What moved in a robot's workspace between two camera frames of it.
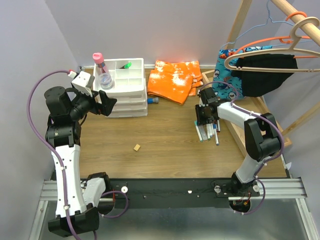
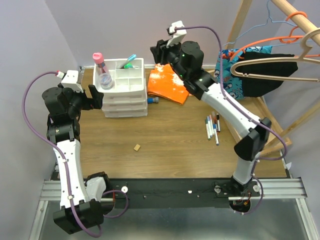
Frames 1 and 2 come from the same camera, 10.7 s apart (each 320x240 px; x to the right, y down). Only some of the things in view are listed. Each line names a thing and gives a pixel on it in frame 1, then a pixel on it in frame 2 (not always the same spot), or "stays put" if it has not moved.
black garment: [256, 83] stays put
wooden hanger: [295, 37] → [301, 58]
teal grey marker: [197, 128] → [121, 65]
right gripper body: [202, 114] → [171, 54]
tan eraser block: [136, 147] stays put
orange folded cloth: [174, 81] stays put
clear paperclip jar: [106, 81] stays put
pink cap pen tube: [101, 68] stays put
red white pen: [216, 125] stays put
